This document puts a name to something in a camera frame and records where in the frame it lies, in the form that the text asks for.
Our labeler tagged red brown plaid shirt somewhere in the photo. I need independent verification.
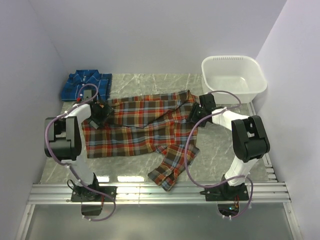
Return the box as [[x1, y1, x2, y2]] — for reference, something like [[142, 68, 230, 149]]
[[82, 90, 200, 192]]

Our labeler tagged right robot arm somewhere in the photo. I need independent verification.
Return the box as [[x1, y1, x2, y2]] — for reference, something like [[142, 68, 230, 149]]
[[184, 90, 270, 200]]

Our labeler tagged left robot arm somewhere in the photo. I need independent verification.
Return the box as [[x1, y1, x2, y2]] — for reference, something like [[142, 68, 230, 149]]
[[44, 101, 114, 201]]

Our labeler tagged blue plaid folded shirt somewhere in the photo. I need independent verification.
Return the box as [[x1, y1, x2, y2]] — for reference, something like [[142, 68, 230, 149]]
[[60, 69, 112, 102]]

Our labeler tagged white plastic basin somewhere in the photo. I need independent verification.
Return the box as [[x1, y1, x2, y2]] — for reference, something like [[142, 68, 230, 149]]
[[201, 55, 268, 104]]

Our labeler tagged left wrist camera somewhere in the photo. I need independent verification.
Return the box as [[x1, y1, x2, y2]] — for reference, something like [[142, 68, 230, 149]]
[[76, 90, 100, 103]]

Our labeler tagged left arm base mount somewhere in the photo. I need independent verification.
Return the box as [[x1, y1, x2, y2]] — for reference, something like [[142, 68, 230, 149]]
[[70, 186, 117, 203]]

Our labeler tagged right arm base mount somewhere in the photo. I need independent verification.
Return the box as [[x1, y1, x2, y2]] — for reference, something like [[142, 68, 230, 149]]
[[199, 183, 249, 202]]

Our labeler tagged black box under rail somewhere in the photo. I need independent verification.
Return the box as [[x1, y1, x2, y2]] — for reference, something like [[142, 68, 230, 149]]
[[80, 202, 104, 217]]

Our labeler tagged aluminium rail frame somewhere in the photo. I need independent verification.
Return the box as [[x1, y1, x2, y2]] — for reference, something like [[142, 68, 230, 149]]
[[16, 153, 303, 240]]

